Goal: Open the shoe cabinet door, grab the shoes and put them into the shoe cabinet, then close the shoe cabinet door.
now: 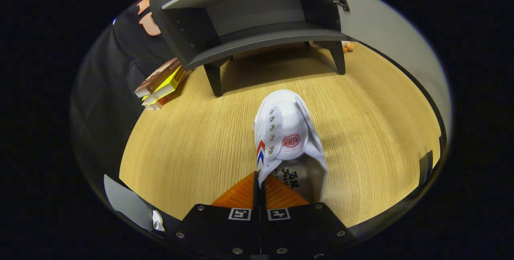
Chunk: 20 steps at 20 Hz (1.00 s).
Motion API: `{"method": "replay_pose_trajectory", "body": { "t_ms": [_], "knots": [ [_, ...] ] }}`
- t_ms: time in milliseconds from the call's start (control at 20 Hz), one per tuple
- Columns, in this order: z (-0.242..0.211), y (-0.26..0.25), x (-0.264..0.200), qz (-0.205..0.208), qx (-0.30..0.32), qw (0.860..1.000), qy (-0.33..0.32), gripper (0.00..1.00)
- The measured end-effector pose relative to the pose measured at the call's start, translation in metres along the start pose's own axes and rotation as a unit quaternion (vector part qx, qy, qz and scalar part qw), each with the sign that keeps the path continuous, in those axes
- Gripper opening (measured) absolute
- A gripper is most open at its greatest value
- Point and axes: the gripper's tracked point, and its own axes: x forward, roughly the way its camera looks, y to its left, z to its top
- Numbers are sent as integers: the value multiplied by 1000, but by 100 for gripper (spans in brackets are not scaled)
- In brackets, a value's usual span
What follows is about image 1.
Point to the dark grey shoe cabinet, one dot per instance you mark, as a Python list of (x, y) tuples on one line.
[(257, 39)]

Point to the yellow cover book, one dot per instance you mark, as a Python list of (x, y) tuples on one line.
[(168, 85)]

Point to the brown cover book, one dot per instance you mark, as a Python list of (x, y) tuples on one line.
[(158, 77)]

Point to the orange and white book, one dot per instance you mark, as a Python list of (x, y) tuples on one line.
[(158, 103)]

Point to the white canvas shoe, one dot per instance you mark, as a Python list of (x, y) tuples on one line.
[(285, 115)]

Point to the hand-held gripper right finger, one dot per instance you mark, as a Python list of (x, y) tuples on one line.
[(301, 232)]

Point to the metal door hinge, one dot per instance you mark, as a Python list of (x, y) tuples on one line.
[(341, 1)]

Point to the small white printed object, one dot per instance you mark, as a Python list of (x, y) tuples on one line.
[(158, 220)]

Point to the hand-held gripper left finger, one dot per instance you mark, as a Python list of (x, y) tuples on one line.
[(225, 232)]

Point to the black backdrop cloth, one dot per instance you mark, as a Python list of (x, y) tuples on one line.
[(104, 111)]

